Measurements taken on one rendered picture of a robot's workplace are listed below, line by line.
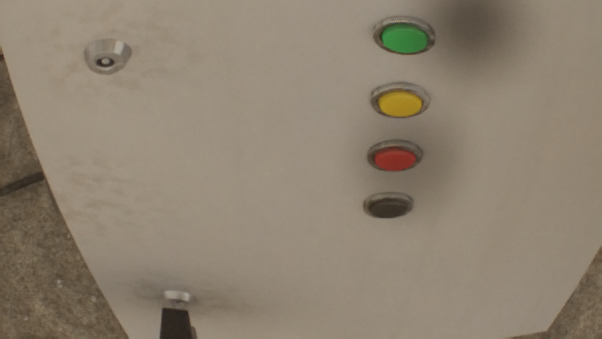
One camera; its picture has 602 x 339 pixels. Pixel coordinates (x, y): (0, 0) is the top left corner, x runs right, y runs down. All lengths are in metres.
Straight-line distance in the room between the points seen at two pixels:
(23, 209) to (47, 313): 0.20
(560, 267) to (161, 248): 0.30
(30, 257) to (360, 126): 1.22
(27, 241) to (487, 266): 1.12
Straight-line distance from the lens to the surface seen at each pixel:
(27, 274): 1.77
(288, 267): 0.78
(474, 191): 0.69
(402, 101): 0.58
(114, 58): 0.55
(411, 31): 0.53
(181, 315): 0.82
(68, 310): 1.73
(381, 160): 0.63
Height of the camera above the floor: 1.60
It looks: 62 degrees down
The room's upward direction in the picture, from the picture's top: 2 degrees counter-clockwise
